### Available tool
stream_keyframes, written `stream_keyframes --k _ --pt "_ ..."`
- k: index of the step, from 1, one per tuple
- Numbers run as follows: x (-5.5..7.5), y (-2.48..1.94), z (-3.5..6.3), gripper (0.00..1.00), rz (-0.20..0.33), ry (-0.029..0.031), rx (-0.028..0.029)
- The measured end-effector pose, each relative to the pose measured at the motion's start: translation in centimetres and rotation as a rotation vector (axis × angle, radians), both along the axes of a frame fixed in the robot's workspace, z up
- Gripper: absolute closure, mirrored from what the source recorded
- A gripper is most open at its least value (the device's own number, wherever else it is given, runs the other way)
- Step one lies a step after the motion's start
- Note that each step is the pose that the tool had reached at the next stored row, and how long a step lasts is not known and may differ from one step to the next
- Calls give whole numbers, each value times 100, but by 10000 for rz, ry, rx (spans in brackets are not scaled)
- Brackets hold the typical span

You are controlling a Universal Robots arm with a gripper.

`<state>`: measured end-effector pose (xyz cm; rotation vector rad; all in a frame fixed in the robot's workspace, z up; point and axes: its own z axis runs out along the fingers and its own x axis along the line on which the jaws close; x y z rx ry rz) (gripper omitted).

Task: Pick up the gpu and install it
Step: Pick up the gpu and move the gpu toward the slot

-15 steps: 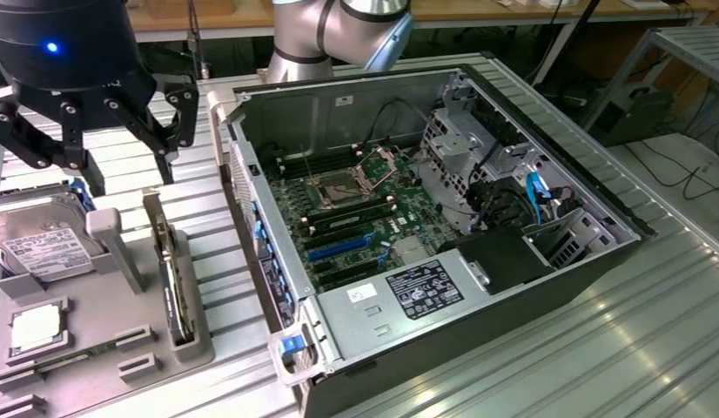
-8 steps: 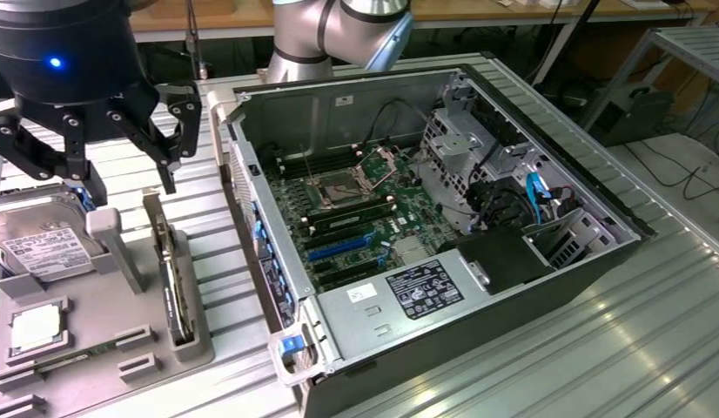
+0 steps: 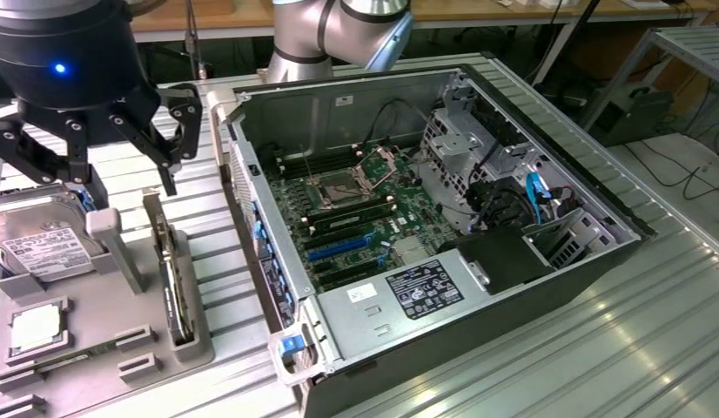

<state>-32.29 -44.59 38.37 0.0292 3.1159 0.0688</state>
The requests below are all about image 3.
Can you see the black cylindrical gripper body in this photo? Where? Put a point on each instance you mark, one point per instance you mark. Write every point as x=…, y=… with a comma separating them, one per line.
x=63, y=43

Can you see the GPU card with metal bracket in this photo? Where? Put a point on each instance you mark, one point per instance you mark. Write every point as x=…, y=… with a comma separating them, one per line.
x=173, y=278

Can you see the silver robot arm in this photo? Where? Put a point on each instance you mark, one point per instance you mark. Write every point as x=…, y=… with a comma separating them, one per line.
x=300, y=39

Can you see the silver hard disk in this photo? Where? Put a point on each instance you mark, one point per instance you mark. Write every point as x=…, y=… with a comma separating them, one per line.
x=39, y=235

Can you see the CPU socket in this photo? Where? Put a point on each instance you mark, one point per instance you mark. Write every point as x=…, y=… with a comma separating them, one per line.
x=337, y=188

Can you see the black RAM stick with label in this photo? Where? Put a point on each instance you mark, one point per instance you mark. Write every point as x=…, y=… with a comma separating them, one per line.
x=344, y=221

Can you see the grey parts rack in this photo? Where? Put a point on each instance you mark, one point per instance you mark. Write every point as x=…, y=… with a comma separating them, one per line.
x=97, y=305

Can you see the blue expansion slot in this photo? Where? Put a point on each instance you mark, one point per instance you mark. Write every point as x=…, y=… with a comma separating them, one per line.
x=339, y=249

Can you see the CPU chip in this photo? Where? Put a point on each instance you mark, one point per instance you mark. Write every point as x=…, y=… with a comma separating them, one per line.
x=37, y=326

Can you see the green motherboard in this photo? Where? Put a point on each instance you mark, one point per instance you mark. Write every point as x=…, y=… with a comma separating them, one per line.
x=416, y=217

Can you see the metal disk bay cage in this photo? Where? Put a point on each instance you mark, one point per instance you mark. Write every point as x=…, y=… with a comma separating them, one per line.
x=457, y=135

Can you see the green RAM stick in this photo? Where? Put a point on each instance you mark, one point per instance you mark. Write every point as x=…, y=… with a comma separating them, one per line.
x=73, y=359

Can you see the silver chipset heatsink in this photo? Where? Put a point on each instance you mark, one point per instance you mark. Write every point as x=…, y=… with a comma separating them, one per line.
x=413, y=252

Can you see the grey power supply unit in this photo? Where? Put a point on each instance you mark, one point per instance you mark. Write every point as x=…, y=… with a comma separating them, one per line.
x=359, y=318

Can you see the blue case latch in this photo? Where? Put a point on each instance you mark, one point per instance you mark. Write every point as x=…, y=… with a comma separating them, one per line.
x=289, y=345

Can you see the wooden desk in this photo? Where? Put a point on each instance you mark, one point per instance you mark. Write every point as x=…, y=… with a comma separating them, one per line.
x=480, y=11

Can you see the black plastic air shroud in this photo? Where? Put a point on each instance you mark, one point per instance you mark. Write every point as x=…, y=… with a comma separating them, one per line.
x=504, y=261

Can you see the open black PC case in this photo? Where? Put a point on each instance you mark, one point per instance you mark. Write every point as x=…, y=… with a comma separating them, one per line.
x=509, y=331

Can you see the black box on floor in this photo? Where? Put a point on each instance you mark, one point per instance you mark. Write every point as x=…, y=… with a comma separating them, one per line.
x=635, y=117

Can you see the white round table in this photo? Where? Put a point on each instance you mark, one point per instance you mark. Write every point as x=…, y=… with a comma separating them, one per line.
x=643, y=174

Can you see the metal slat side table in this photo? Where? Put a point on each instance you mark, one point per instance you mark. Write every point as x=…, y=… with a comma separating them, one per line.
x=695, y=48

